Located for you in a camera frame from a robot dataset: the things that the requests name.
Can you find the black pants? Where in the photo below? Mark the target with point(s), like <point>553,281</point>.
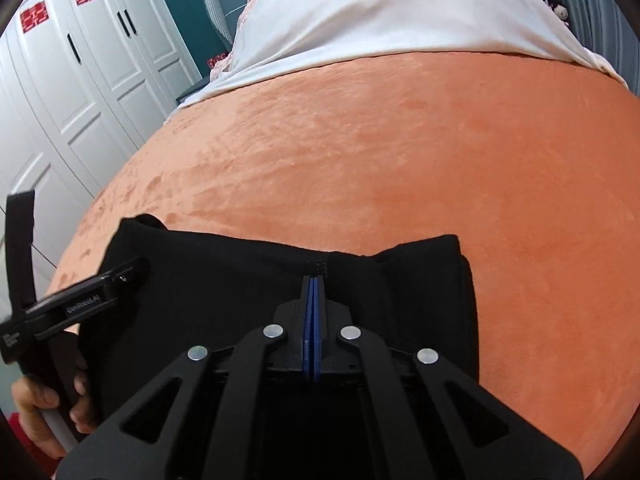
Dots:
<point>200,280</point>

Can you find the white wardrobe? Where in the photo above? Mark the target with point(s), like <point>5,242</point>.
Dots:
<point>100,85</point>

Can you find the grey curtain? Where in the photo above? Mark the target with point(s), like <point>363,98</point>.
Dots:
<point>595,10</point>

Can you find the orange plush blanket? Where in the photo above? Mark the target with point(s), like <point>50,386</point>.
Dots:
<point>375,160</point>

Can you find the white quilt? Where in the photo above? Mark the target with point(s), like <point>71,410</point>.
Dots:
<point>375,10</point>

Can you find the dark nightstand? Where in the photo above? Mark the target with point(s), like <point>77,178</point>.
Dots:
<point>192,91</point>

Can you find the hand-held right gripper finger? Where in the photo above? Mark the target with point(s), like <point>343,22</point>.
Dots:
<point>317,320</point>
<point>308,320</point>

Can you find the person's left hand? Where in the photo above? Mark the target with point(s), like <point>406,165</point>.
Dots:
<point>35,391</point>

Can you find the small plush toy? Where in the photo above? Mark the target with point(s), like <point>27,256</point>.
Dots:
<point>559,11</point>

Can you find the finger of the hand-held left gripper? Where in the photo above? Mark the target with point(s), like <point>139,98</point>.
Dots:
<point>131,270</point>

